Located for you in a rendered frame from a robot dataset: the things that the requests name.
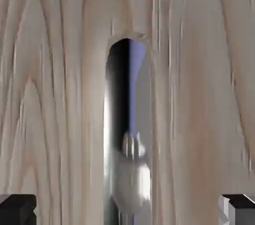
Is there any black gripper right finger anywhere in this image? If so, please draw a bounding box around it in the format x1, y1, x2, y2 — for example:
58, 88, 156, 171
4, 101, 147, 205
218, 194, 255, 225

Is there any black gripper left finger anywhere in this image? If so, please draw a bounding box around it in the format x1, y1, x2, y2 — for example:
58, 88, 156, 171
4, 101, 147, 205
0, 194, 37, 225

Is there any light wood drawer front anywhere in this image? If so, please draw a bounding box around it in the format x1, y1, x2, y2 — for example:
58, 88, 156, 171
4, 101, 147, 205
0, 0, 255, 225

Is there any curved shiny metal handle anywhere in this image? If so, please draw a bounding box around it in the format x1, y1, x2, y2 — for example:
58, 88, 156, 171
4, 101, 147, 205
103, 33, 152, 225

